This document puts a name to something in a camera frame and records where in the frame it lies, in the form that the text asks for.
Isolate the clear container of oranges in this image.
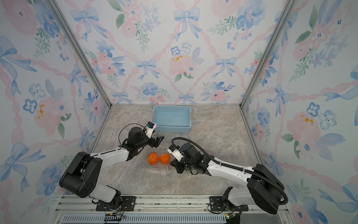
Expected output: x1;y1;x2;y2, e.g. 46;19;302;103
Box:
143;148;174;170

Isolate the light blue plastic basket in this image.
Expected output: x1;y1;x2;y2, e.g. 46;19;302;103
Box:
152;105;192;133

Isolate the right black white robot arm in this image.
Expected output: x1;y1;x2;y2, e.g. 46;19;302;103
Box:
167;141;289;214

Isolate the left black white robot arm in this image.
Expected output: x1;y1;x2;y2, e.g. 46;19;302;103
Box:
59;122;164;211

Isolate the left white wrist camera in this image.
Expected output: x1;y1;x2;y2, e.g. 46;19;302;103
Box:
144;121;157;139

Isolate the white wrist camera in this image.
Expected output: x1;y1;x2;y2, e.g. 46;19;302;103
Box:
167;145;184;162
144;121;157;139

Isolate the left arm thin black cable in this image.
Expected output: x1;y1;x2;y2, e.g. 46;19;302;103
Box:
118;123;146;147

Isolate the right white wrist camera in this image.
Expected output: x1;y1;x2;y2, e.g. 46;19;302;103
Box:
167;145;184;162

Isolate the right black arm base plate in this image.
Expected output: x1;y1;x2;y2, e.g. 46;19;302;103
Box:
208;196;249;214

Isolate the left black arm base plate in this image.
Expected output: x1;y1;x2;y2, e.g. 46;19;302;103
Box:
95;196;136;212

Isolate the aluminium mounting rail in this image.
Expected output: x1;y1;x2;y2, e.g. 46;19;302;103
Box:
50;195;293;224

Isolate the left aluminium corner post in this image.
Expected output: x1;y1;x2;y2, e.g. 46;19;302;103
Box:
45;1;112;108

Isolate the aluminium corner post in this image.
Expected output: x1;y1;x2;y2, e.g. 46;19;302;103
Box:
240;0;296;110
45;1;112;108

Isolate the right aluminium corner post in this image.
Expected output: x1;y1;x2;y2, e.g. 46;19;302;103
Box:
240;0;296;110

